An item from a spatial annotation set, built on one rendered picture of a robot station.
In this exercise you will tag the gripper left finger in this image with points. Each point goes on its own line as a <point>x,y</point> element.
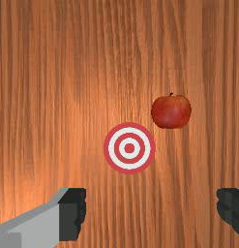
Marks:
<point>46,223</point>

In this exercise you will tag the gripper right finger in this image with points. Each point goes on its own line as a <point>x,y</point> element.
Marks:
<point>232,206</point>

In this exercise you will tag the red apple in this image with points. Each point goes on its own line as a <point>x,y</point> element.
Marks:
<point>171,111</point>

